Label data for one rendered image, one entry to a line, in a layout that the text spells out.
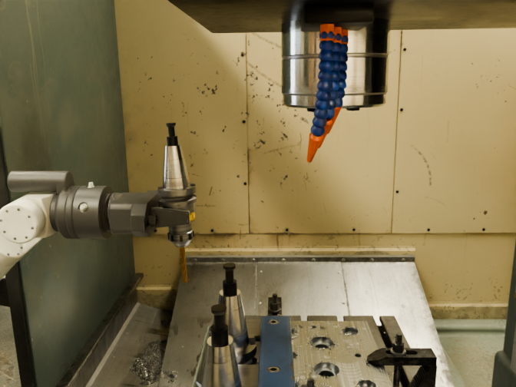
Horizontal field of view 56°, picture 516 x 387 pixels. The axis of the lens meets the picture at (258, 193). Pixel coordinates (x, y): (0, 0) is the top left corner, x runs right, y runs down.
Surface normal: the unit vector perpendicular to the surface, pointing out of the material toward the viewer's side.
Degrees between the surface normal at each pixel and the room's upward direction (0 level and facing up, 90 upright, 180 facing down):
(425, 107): 90
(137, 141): 90
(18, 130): 90
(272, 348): 0
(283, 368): 0
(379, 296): 24
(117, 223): 90
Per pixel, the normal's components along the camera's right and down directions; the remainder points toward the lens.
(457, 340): -0.01, -0.97
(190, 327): -0.03, -0.79
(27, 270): 1.00, 0.00
